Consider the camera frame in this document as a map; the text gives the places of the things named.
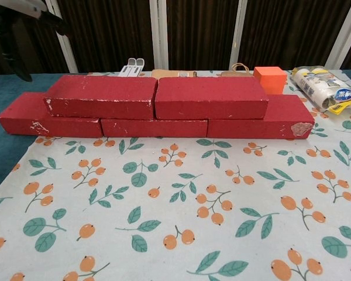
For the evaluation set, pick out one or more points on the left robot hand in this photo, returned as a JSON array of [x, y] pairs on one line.
[[17, 38]]

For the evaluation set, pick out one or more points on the red brick with white scuffs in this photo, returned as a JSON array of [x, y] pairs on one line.
[[105, 93]]

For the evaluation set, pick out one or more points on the red foam brick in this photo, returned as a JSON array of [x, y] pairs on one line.
[[210, 96], [17, 120], [153, 128]]

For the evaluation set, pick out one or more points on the teal felt table cover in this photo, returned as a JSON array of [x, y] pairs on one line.
[[6, 87]]

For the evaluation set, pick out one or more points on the white folding laptop stand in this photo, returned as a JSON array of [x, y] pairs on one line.
[[133, 68]]

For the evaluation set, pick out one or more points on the brown spiral notebook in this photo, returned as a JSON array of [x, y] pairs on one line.
[[166, 73]]

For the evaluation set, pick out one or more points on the floral orange berry tablecloth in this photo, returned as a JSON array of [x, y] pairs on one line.
[[175, 187]]

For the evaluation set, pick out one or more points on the brown paper bag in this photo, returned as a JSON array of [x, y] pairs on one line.
[[237, 71]]

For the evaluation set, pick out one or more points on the orange cube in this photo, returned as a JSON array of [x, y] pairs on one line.
[[270, 80]]

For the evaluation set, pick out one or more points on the red brick with chipped corner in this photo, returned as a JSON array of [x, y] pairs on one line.
[[280, 117]]

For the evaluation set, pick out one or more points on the packaged white bag rolls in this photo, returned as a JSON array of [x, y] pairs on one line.
[[319, 85]]

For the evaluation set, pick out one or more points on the white frame post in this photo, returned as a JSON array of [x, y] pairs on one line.
[[342, 35], [65, 49], [159, 35], [240, 32]]

